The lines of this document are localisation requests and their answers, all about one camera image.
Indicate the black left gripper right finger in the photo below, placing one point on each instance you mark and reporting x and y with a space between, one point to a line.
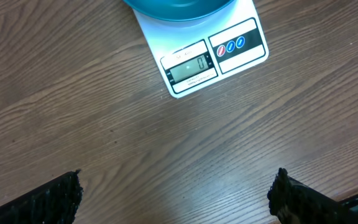
294 202

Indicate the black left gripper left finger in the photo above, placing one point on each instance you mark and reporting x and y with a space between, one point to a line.
54 202

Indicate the teal blue bowl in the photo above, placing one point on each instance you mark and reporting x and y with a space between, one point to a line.
177 10

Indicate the white digital kitchen scale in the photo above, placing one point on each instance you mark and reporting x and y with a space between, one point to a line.
194 54

